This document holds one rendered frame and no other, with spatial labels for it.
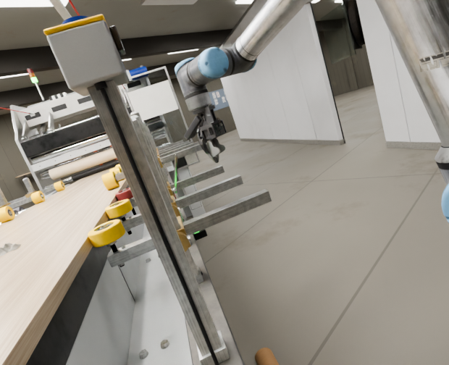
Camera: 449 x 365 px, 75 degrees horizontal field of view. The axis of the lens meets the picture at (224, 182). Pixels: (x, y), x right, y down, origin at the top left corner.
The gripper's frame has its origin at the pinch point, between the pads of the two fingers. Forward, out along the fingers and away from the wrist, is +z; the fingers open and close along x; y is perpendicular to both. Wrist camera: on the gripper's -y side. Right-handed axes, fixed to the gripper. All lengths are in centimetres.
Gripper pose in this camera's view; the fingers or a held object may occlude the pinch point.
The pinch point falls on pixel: (214, 159)
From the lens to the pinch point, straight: 114.8
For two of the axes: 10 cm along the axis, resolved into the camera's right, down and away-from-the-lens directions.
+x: 5.5, -3.7, 7.5
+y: 7.7, -1.3, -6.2
